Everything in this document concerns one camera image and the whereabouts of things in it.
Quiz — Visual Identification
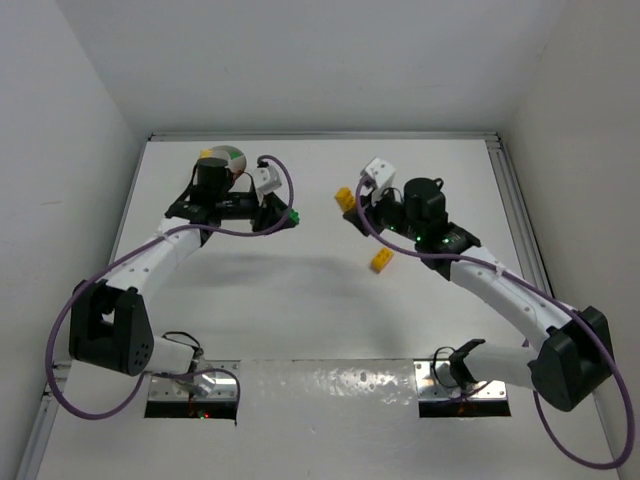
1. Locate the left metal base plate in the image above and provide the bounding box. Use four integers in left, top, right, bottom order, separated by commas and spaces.
147, 360, 241, 404

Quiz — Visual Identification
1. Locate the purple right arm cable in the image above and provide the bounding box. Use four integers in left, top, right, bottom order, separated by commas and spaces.
354, 175, 630, 470

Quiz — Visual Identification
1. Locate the aluminium frame rail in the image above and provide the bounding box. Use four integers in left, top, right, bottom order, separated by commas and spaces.
485, 133, 586, 357
148, 131, 500, 142

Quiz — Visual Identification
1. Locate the white round divided container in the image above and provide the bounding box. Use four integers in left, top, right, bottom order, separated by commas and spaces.
207, 145, 243, 174

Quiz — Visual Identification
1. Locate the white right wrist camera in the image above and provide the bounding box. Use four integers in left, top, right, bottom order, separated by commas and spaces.
360, 157, 396, 205

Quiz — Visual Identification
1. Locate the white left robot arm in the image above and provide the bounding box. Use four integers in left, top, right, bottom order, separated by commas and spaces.
68, 147, 299, 376

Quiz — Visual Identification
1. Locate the aluminium frame rail back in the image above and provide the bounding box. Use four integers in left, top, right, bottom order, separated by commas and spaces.
148, 131, 500, 142

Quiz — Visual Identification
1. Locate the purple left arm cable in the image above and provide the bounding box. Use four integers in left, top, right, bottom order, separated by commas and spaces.
44, 153, 296, 421

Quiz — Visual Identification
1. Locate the metal base plate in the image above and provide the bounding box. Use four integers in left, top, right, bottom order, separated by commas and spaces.
147, 360, 241, 404
413, 345, 508, 407

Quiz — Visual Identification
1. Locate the green square lego brick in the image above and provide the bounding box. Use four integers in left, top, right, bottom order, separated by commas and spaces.
286, 209, 300, 228

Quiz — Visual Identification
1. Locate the yellow long lego brick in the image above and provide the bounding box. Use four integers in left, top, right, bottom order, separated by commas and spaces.
369, 247, 394, 274

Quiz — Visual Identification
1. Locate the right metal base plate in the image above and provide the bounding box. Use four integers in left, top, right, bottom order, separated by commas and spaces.
413, 345, 508, 407

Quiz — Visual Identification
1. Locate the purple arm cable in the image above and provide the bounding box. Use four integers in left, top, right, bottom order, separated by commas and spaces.
44, 153, 296, 421
354, 175, 630, 470

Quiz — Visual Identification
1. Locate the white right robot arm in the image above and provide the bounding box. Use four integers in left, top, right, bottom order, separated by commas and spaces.
343, 173, 614, 412

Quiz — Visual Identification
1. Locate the aluminium frame rail right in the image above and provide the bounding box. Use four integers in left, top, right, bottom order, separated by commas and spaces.
485, 133, 586, 357

